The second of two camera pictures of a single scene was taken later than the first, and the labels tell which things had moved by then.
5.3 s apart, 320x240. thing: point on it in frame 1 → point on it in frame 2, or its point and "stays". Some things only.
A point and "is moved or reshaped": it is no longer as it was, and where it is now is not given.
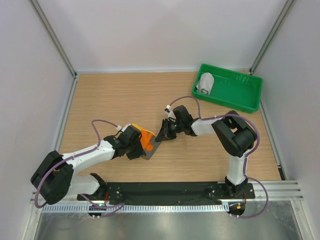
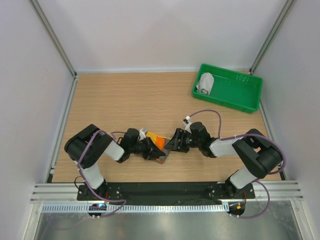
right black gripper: [164, 134] → [174, 145]
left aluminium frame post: [58, 44] stays
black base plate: [168, 193] stays
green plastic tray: [239, 91] stays
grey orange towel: [149, 142] is moved or reshaped
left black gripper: [139, 151] → [152, 151]
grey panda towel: [205, 83] stays
